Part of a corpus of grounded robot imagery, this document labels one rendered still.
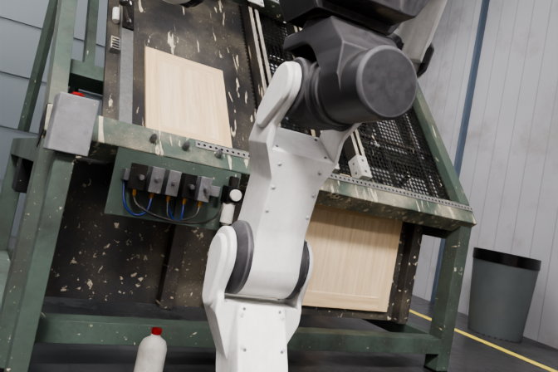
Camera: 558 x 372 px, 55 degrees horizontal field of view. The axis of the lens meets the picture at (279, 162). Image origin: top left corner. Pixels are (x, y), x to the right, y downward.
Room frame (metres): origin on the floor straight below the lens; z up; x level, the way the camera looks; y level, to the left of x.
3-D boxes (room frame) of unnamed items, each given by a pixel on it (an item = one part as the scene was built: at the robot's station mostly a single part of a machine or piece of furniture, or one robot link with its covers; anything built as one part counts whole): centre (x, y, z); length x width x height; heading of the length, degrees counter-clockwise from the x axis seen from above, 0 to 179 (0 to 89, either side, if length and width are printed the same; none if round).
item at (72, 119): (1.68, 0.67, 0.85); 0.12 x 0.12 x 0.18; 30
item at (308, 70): (0.97, -0.06, 0.94); 0.14 x 0.13 x 0.12; 115
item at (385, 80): (0.91, -0.08, 0.97); 0.28 x 0.13 x 0.18; 25
